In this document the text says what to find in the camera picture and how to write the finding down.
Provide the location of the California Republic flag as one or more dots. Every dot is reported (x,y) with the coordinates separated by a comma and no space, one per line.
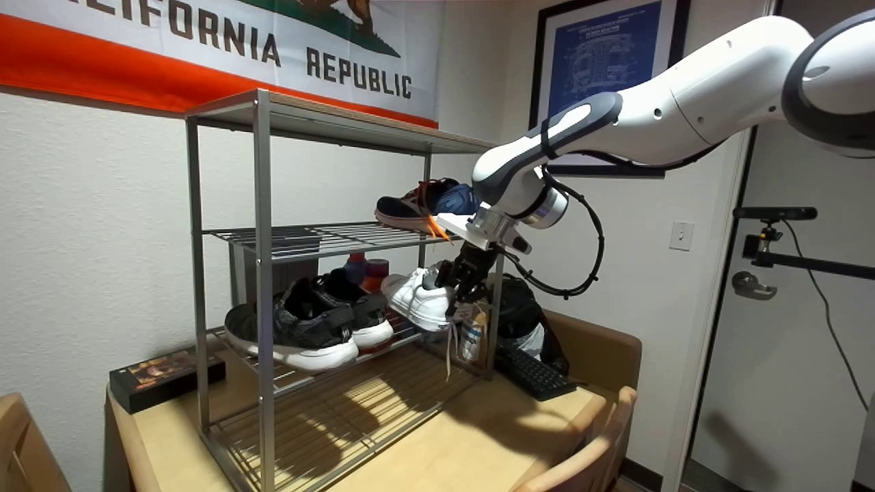
(173,56)

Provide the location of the dark rectangular box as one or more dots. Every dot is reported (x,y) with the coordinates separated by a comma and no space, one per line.
(153,380)

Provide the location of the white light switch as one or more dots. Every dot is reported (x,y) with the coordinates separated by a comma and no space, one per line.
(681,236)

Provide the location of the black computer keyboard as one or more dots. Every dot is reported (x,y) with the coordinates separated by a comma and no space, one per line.
(532,374)

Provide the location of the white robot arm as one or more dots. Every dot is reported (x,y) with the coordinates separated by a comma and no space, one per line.
(767,68)

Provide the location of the blue orange running shoe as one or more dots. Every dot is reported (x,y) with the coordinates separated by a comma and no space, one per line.
(423,205)

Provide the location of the white tennis shoe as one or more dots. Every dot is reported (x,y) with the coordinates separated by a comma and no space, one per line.
(416,300)

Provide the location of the framed blue poster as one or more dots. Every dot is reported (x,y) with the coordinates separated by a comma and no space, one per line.
(602,45)

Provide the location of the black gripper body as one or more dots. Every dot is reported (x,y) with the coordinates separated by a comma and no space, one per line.
(465,276)

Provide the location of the black white sneaker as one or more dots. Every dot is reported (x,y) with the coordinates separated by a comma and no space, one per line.
(308,331)
(369,329)

